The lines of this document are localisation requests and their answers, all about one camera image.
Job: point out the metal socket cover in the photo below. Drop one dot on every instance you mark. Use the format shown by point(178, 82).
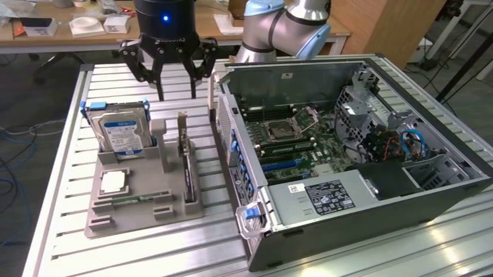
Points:
point(306, 114)

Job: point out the silver chipset heatsink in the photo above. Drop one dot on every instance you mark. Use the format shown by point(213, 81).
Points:
point(324, 170)

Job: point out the wooden desk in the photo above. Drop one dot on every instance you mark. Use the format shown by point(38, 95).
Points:
point(76, 40)

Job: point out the green motherboard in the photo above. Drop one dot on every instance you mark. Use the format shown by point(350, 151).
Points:
point(328, 150)

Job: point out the blue case latch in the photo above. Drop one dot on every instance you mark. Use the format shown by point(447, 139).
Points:
point(251, 213)

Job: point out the white box with black top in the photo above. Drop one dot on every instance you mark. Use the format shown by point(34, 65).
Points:
point(39, 27)

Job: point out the hard disk in blue caddy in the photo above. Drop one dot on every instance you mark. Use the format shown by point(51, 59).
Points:
point(119, 135)

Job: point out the grey cup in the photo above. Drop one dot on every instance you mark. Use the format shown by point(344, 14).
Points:
point(63, 3)

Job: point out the plain white box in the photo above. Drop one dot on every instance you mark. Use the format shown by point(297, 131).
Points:
point(117, 24)

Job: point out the white paper sheets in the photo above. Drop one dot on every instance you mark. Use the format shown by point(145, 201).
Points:
point(227, 26)

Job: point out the white tape roll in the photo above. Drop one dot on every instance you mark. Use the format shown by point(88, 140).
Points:
point(82, 3)

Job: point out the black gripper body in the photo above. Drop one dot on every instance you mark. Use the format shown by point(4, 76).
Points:
point(167, 29)

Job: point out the black office chair base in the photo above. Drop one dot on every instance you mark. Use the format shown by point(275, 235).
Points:
point(54, 63)

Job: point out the brown cardboard box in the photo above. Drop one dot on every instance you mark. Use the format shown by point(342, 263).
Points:
point(235, 8)

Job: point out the CPU socket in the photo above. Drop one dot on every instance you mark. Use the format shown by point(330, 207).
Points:
point(281, 130)

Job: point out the silver CPU chip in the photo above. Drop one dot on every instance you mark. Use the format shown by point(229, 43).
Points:
point(115, 182)

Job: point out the perforated metal disk bay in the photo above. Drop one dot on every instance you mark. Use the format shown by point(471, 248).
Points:
point(358, 115)

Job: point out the wooden cabinet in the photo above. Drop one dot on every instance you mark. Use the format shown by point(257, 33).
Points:
point(400, 29)

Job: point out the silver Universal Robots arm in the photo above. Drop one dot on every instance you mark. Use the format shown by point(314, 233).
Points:
point(266, 31)

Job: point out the green RAM stick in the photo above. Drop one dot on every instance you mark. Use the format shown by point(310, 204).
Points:
point(135, 199)

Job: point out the black open PC case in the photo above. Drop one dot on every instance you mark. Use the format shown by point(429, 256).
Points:
point(346, 231)

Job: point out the white box with round bowl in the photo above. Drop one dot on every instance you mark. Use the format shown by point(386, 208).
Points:
point(86, 27)

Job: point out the grey parts rack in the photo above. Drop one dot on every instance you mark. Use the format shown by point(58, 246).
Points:
point(154, 179)

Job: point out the grey power supply unit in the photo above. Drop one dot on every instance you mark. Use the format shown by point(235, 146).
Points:
point(293, 207)

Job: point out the Nvidia graphics card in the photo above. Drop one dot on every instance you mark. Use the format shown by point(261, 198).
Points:
point(187, 173)

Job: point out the blue expansion slot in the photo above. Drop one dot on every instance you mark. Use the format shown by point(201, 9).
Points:
point(281, 165)

